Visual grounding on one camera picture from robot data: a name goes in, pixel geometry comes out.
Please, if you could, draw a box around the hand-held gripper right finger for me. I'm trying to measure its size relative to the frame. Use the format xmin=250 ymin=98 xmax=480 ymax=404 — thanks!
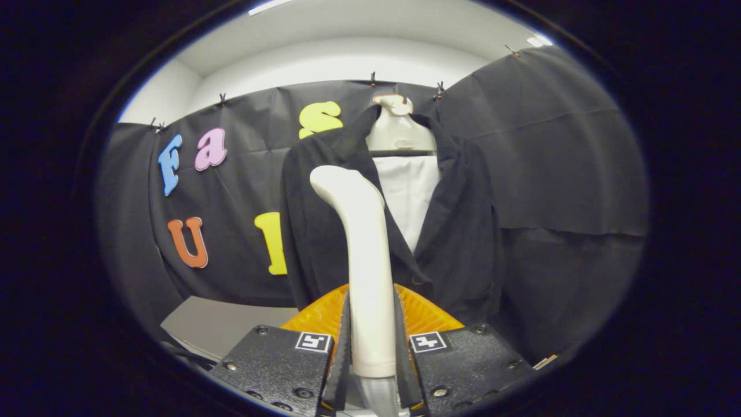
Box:
xmin=394 ymin=284 xmax=534 ymax=417

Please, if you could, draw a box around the grey drawer cabinet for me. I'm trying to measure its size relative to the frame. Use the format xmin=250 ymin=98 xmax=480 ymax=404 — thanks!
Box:
xmin=161 ymin=295 xmax=299 ymax=364

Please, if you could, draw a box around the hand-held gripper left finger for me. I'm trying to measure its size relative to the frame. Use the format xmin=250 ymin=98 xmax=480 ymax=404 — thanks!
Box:
xmin=211 ymin=284 xmax=353 ymax=417

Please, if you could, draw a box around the ceiling light panel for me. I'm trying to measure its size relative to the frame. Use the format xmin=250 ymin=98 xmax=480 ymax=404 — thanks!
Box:
xmin=248 ymin=0 xmax=297 ymax=16

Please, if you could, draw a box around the white garment steamer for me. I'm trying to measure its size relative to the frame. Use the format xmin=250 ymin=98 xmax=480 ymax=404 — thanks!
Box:
xmin=310 ymin=165 xmax=401 ymax=417

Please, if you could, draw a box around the black backdrop cloth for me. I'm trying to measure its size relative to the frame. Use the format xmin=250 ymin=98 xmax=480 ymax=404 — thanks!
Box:
xmin=98 ymin=45 xmax=649 ymax=363

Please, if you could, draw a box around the black jacket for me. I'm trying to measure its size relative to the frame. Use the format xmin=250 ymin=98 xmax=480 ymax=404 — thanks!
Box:
xmin=281 ymin=104 xmax=505 ymax=326

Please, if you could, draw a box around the white mannequin torso on stand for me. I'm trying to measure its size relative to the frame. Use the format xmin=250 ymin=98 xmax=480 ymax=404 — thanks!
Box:
xmin=366 ymin=94 xmax=442 ymax=253

